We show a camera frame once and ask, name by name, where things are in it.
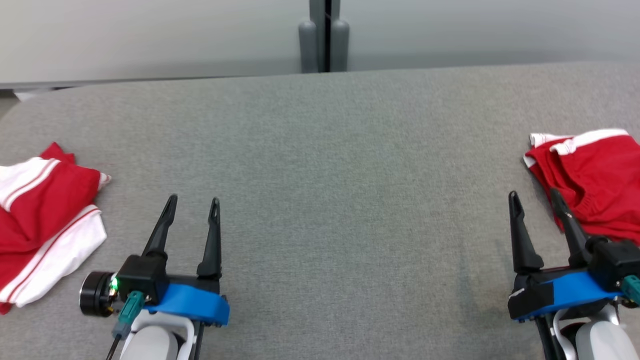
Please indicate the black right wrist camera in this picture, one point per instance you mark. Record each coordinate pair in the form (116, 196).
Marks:
(615, 260)

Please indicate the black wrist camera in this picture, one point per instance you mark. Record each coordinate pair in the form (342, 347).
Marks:
(615, 260)
(140, 275)

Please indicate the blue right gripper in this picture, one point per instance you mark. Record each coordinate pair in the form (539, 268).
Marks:
(565, 292)

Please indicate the folded red and white garment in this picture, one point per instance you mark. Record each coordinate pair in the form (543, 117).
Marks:
(45, 200)

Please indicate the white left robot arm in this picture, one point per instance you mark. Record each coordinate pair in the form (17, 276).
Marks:
(155, 342)

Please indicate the grey cylindrical post bumper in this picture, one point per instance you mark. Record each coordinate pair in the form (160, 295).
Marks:
(340, 47)
(307, 47)

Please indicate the grey partition post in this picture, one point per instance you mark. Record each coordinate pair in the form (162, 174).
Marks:
(316, 10)

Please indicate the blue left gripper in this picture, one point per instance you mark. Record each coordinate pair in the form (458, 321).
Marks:
(195, 302)

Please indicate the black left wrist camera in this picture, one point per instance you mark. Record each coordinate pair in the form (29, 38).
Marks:
(140, 275)

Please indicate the red white shirt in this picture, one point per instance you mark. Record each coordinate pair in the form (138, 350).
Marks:
(605, 175)

